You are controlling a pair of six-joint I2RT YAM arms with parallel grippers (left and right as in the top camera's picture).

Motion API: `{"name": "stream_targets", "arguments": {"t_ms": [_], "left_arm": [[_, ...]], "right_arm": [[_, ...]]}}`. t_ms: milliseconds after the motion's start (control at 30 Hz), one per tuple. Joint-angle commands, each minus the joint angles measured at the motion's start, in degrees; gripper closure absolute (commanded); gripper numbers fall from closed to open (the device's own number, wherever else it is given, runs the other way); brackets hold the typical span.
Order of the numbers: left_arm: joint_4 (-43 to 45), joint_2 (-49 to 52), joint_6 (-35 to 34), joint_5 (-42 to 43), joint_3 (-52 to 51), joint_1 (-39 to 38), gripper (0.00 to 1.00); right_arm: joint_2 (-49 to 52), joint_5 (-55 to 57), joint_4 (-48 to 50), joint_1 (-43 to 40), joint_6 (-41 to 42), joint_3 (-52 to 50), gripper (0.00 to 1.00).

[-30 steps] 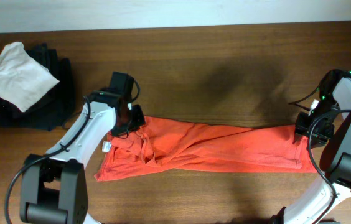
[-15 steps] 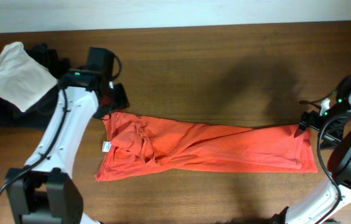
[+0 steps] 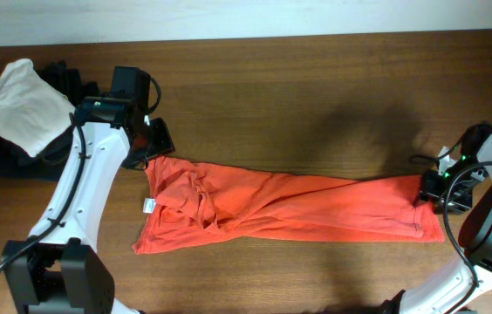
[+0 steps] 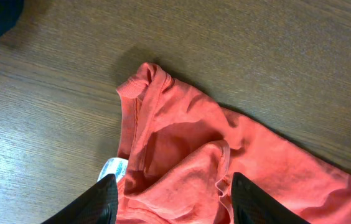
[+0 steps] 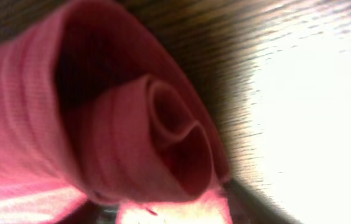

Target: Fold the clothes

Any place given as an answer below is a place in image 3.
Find red printed t-shirt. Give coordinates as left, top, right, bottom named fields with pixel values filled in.
left=133, top=157, right=444, bottom=255

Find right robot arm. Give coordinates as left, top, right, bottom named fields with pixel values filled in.
left=377, top=122, right=492, bottom=314

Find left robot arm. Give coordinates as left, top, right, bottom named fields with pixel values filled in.
left=0, top=97, right=174, bottom=314

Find black folded clothes pile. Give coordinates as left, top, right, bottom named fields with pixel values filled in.
left=0, top=61, right=99, bottom=181

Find white folded cloth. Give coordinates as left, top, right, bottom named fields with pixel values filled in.
left=0, top=58, right=75, bottom=157

